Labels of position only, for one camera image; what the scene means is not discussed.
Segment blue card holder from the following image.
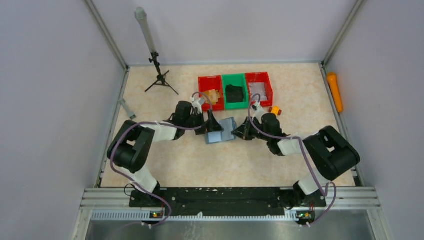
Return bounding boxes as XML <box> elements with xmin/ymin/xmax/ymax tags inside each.
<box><xmin>205</xmin><ymin>117</ymin><xmax>237</xmax><ymax>145</ymax></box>

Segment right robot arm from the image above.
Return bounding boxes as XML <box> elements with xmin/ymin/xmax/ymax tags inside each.
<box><xmin>232</xmin><ymin>113</ymin><xmax>361</xmax><ymax>200</ymax></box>

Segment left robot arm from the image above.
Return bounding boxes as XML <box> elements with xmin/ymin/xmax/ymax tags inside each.
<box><xmin>107</xmin><ymin>101</ymin><xmax>224</xmax><ymax>194</ymax></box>

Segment black cards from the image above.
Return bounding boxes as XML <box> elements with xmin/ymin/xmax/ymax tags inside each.
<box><xmin>225</xmin><ymin>84</ymin><xmax>245</xmax><ymax>104</ymax></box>

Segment silver cards in bin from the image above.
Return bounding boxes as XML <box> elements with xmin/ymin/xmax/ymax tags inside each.
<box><xmin>248</xmin><ymin>82</ymin><xmax>268</xmax><ymax>101</ymax></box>

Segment yellow toy block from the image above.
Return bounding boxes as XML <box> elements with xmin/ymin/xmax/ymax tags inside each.
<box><xmin>268</xmin><ymin>106</ymin><xmax>282</xmax><ymax>117</ymax></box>

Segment left red bin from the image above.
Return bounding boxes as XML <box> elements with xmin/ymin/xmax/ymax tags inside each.
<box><xmin>198</xmin><ymin>75</ymin><xmax>225</xmax><ymax>111</ymax></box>

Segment red bin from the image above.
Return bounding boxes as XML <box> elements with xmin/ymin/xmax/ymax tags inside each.
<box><xmin>244</xmin><ymin>72</ymin><xmax>274</xmax><ymax>107</ymax></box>
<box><xmin>198</xmin><ymin>75</ymin><xmax>225</xmax><ymax>111</ymax></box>

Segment right red bin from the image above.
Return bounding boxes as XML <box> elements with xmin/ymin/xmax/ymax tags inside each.
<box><xmin>244</xmin><ymin>72</ymin><xmax>274</xmax><ymax>107</ymax></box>

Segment green bin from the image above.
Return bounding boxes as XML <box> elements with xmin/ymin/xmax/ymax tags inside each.
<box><xmin>221</xmin><ymin>73</ymin><xmax>249</xmax><ymax>110</ymax></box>

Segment grey small tool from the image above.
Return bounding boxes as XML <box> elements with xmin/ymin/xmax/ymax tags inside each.
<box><xmin>118</xmin><ymin>98</ymin><xmax>137</xmax><ymax>120</ymax></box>

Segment orange flashlight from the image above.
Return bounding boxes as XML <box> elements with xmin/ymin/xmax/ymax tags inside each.
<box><xmin>326</xmin><ymin>72</ymin><xmax>344</xmax><ymax>113</ymax></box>

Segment black tripod with grey tube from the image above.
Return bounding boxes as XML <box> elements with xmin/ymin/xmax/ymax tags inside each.
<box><xmin>134</xmin><ymin>7</ymin><xmax>179</xmax><ymax>95</ymax></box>

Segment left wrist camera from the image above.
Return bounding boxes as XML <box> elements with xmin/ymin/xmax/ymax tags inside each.
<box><xmin>190</xmin><ymin>96</ymin><xmax>205</xmax><ymax>115</ymax></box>

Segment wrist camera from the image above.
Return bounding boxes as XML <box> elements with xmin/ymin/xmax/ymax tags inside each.
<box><xmin>190</xmin><ymin>96</ymin><xmax>205</xmax><ymax>115</ymax></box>
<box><xmin>249</xmin><ymin>102</ymin><xmax>266</xmax><ymax>121</ymax></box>

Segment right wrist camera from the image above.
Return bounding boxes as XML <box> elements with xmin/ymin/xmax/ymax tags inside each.
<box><xmin>249</xmin><ymin>102</ymin><xmax>266</xmax><ymax>121</ymax></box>

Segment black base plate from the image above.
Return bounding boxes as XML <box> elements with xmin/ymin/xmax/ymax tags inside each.
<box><xmin>129</xmin><ymin>187</ymin><xmax>327</xmax><ymax>217</ymax></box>

